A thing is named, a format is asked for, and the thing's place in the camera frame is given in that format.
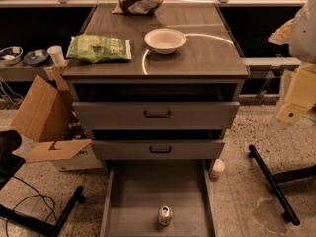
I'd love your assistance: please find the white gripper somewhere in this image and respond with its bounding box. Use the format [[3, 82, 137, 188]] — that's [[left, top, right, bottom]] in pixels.
[[271, 63, 316, 128]]

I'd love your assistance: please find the silver 7up can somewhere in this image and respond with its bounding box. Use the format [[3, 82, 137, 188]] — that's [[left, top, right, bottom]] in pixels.
[[158, 205, 173, 226]]

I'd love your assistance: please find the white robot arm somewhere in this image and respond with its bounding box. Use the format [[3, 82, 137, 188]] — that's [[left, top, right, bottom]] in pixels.
[[269, 0, 316, 129]]

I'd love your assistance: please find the grey drawer cabinet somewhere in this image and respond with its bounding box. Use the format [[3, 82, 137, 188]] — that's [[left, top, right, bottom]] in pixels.
[[61, 2, 250, 170]]

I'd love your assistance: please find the grey bottom drawer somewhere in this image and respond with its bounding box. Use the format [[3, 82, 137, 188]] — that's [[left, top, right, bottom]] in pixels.
[[100, 160, 216, 237]]

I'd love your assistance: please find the grey drawer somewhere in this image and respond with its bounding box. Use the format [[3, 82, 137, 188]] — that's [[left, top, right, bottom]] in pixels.
[[73, 102, 239, 130], [100, 160, 216, 237], [92, 140, 224, 160]]

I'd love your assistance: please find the grey middle drawer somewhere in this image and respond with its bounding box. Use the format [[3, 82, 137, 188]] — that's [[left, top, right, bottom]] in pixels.
[[92, 140, 224, 160]]

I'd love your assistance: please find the grey top drawer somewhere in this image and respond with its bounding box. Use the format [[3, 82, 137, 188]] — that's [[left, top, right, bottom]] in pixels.
[[73, 102, 239, 130]]

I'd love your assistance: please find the black stand leg right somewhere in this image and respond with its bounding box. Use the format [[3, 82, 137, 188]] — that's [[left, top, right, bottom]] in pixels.
[[249, 144, 316, 226]]

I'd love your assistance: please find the black stand leg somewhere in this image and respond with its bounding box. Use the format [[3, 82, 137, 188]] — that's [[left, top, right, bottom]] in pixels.
[[0, 186, 85, 237], [249, 144, 316, 226]]

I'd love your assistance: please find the white bottle on floor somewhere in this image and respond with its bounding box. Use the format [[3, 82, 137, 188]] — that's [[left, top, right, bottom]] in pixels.
[[210, 159, 225, 179]]

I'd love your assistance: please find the green chip bag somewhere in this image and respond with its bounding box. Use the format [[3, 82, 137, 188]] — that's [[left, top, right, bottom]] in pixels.
[[66, 34, 132, 64]]

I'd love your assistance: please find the white paper cup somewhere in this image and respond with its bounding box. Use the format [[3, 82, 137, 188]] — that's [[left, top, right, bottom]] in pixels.
[[47, 45, 66, 67]]

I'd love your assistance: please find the open cardboard box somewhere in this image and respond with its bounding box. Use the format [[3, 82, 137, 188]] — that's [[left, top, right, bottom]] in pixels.
[[11, 75, 103, 171]]

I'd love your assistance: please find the blue bowl on shelf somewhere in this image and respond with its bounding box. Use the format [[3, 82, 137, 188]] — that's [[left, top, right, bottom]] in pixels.
[[23, 49, 49, 67]]

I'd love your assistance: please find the black stand leg left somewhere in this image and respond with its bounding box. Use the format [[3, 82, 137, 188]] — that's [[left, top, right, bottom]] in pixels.
[[0, 186, 85, 237]]

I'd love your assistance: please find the low grey shelf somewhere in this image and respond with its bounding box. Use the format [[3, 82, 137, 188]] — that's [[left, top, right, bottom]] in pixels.
[[0, 60, 57, 82]]

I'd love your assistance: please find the blue white bowl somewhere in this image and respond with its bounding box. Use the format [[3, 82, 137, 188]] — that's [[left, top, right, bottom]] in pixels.
[[0, 46, 23, 65]]

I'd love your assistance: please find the black chair seat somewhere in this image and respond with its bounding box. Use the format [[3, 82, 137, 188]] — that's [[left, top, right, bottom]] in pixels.
[[0, 130, 25, 189]]

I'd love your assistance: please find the black cable on floor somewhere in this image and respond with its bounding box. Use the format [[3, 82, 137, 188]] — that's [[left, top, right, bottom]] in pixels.
[[4, 175, 58, 237]]

